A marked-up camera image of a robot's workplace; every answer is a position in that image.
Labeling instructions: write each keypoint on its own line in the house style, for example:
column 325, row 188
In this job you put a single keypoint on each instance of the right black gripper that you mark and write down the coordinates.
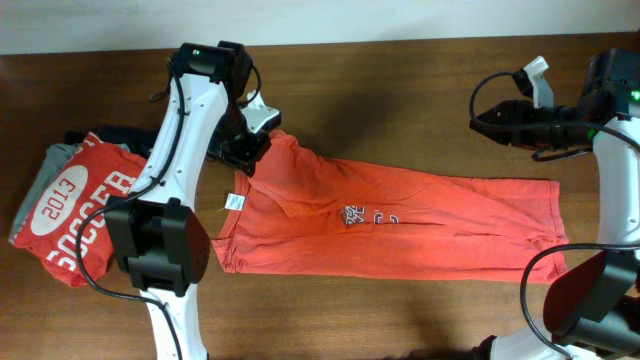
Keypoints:
column 511, row 111

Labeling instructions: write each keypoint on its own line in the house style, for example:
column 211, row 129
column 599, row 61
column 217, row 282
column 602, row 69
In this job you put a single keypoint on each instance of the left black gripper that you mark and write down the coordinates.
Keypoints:
column 247, row 158

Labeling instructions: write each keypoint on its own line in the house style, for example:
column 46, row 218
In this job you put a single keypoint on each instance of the orange McKinney Boyd soccer t-shirt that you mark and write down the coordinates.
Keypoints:
column 303, row 214

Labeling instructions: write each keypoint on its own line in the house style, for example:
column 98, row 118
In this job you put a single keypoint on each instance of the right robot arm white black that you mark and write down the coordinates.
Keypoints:
column 588, row 312

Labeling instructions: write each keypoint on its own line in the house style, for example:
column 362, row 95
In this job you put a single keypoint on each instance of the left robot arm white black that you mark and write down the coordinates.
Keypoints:
column 157, row 239

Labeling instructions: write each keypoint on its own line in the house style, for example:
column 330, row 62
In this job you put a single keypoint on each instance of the folded navy blue shirt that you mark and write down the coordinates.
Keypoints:
column 136, row 140

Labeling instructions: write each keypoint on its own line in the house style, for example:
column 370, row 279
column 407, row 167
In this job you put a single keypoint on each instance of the folded red 2013 soccer shirt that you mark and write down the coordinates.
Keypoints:
column 83, row 186

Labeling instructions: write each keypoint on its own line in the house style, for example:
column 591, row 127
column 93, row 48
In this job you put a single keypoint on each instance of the folded grey shirt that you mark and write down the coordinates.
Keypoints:
column 57, row 156

